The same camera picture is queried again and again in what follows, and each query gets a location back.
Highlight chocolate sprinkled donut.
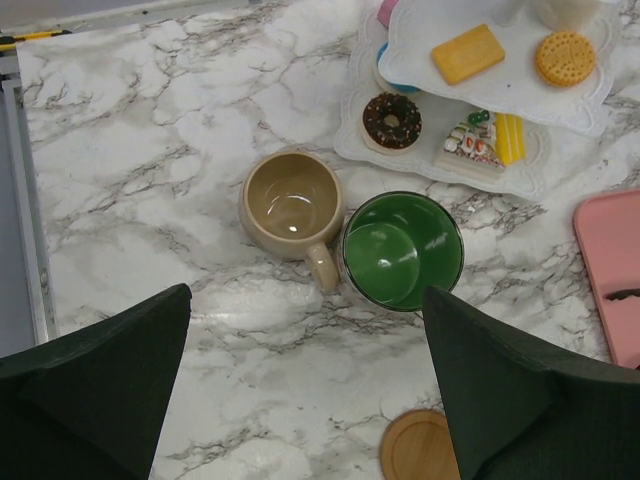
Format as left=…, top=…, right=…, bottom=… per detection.
left=360, top=92, right=422, bottom=155

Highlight yellow layered cake slice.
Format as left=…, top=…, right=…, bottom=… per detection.
left=495, top=113, right=527, bottom=166

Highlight sprinkled white cake slice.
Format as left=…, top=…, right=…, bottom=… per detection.
left=434, top=117, right=506, bottom=182

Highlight green-inside ceramic mug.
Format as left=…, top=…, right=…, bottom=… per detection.
left=334, top=191, right=465, bottom=312

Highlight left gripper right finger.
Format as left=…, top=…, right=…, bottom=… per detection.
left=423, top=286, right=639, bottom=479

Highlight black steel tongs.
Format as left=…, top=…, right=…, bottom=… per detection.
left=604, top=287, right=640, bottom=301

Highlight square yellow biscuit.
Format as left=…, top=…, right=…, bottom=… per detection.
left=431, top=24, right=506, bottom=85

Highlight beige ceramic mug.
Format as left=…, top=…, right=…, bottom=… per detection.
left=238, top=151, right=346, bottom=293

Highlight wooden coaster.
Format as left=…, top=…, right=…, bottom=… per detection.
left=379, top=409, right=460, bottom=480

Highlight white three-tier cake stand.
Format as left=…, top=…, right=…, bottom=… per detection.
left=334, top=1, right=622, bottom=201

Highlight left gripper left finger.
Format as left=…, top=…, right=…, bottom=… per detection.
left=1, top=284, right=192, bottom=479

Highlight yellow utility knife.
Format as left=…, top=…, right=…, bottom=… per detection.
left=1, top=30, right=71, bottom=47

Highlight pink serving tray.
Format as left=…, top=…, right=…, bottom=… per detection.
left=573, top=189, right=639, bottom=370

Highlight blue frosted donut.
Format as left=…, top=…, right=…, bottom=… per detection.
left=375, top=41, right=421, bottom=95

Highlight orange round cookie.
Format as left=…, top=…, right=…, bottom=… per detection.
left=534, top=31, right=597, bottom=88

